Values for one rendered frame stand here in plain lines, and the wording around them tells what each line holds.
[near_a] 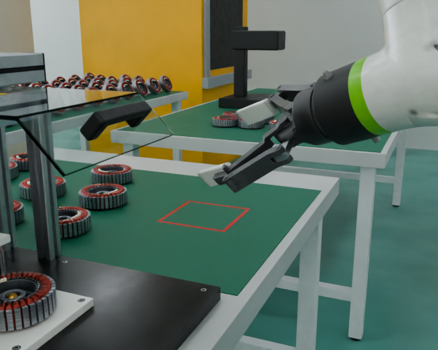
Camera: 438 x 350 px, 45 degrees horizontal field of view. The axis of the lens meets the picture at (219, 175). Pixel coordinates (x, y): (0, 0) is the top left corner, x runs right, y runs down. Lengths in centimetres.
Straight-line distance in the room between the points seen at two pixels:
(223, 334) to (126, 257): 30
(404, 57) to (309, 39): 516
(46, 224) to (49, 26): 639
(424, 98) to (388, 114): 5
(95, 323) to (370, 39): 506
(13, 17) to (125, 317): 412
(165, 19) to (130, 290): 352
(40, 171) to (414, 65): 60
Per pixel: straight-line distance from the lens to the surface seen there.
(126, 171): 144
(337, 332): 222
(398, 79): 57
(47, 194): 93
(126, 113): 64
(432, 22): 57
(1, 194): 99
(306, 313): 162
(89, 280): 87
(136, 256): 99
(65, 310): 77
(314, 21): 571
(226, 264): 95
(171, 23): 420
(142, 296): 81
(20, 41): 478
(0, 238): 77
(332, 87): 63
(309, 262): 155
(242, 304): 83
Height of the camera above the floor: 115
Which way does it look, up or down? 15 degrees down
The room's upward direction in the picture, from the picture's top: straight up
